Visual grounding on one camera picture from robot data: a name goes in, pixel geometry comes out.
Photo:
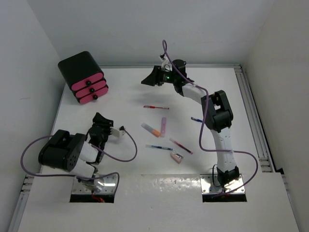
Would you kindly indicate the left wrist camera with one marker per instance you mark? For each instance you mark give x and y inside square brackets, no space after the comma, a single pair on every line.
[118,132]

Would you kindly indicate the clear red ink pen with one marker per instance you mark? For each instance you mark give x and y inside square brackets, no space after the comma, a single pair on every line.
[181,146]

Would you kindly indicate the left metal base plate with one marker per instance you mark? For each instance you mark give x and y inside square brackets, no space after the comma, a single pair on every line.
[105,185]

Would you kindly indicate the purple highlighter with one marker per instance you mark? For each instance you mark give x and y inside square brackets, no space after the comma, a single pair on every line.
[163,127]

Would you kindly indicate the dark blue pen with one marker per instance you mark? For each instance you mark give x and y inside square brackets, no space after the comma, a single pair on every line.
[159,147]

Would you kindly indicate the orange highlighter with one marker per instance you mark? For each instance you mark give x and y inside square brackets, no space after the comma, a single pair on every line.
[151,130]

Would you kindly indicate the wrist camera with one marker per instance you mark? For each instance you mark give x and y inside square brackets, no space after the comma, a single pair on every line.
[165,63]
[118,132]

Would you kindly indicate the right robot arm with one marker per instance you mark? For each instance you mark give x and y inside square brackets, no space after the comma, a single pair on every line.
[217,113]

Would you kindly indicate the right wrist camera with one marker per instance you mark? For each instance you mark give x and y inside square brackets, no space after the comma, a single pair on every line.
[165,63]

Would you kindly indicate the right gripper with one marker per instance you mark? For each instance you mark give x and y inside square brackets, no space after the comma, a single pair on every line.
[155,77]

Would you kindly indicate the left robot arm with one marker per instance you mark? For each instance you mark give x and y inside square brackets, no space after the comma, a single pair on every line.
[79,154]

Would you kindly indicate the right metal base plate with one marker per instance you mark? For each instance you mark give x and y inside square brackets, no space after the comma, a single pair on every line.
[211,186]

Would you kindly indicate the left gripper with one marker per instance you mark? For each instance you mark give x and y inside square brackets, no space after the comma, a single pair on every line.
[98,119]

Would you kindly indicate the pink eraser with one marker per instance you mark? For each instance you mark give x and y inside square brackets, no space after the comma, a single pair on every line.
[176,157]

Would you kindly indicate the metal base plate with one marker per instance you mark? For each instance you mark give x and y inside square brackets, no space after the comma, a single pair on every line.
[105,185]
[211,186]

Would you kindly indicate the black drawer cabinet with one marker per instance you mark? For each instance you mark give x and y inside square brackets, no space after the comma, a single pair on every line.
[79,67]

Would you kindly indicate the red gel pen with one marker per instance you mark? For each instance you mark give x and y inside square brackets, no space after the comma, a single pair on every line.
[155,107]

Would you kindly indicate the blue capped pen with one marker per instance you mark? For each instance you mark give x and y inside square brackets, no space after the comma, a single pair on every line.
[196,119]

